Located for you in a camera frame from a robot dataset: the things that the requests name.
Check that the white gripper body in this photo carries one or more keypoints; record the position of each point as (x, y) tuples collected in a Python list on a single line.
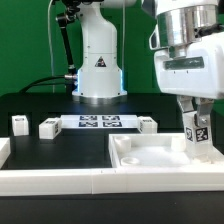
[(200, 74)]

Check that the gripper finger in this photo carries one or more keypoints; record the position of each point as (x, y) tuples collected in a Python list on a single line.
[(185, 104), (204, 108)]

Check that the white square table top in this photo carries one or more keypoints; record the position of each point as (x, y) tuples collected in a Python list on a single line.
[(152, 150)]

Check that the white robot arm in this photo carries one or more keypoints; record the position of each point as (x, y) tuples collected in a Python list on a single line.
[(188, 45)]

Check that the white right fence bar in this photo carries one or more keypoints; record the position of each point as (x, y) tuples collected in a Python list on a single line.
[(216, 157)]

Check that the white fence bar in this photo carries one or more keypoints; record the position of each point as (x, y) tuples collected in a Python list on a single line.
[(101, 181), (5, 150), (216, 157)]

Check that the white front fence bar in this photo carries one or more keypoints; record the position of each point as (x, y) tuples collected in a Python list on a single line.
[(101, 181)]

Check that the white left fence bar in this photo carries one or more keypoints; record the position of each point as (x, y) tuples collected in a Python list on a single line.
[(5, 150)]

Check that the white marker base plate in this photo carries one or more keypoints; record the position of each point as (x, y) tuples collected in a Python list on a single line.
[(98, 121)]

